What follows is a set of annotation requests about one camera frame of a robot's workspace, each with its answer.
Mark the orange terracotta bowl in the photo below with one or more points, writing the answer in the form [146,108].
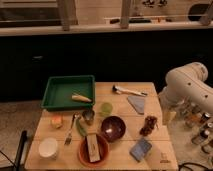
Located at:
[83,155]

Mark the green pepper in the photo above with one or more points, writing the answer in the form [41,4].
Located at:
[81,130]

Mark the dark grape bunch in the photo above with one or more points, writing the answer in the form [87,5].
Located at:
[150,122]

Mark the orange yellow toy fruit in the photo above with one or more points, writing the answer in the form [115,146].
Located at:
[57,121]

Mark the wooden block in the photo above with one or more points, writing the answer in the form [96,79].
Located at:
[93,148]

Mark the yellow corn cob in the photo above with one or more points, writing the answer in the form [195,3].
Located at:
[81,98]

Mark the white cup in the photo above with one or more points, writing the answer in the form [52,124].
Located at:
[48,148]

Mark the small green cup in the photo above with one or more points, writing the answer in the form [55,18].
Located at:
[106,109]

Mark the purple bowl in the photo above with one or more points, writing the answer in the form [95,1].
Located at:
[113,128]

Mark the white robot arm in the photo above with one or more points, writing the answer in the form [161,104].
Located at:
[186,82]

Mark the blue sponge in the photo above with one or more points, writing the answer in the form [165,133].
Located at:
[140,149]

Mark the green plastic tray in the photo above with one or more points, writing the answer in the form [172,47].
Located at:
[60,89]

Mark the grey folded cloth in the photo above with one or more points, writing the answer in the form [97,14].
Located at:
[138,103]

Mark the silver fork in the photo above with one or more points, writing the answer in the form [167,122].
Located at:
[69,133]

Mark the small metal cup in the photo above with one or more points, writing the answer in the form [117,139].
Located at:
[88,116]

